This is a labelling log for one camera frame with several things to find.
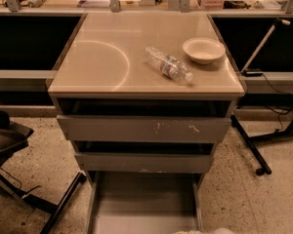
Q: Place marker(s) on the black stand right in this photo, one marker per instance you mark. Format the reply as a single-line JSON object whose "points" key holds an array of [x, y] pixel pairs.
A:
{"points": [[252, 141]]}

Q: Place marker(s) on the clear plastic water bottle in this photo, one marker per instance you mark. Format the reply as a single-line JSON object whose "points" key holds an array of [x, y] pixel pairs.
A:
{"points": [[168, 65]]}

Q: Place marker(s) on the grey top drawer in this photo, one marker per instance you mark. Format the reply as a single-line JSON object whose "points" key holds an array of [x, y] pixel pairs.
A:
{"points": [[144, 128]]}

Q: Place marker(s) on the white bowl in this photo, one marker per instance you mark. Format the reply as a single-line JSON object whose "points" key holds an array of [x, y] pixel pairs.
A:
{"points": [[203, 50]]}

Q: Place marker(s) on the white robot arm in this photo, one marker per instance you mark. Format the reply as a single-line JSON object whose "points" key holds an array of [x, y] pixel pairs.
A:
{"points": [[221, 230]]}

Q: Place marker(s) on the white rod with black base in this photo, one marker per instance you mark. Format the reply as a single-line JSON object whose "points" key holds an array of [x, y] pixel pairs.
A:
{"points": [[245, 71]]}

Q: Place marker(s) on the grey bottom drawer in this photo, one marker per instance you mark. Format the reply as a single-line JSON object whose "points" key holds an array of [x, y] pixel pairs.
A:
{"points": [[144, 203]]}

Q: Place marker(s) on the grey drawer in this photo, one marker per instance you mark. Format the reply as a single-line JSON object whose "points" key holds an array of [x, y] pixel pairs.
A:
{"points": [[144, 203], [112, 162], [144, 128]]}

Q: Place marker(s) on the grey drawer cabinet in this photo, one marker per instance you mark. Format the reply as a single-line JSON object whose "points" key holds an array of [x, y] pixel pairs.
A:
{"points": [[105, 73]]}

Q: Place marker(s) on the grey middle drawer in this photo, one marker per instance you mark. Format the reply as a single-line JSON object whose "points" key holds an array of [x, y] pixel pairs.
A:
{"points": [[112, 162]]}

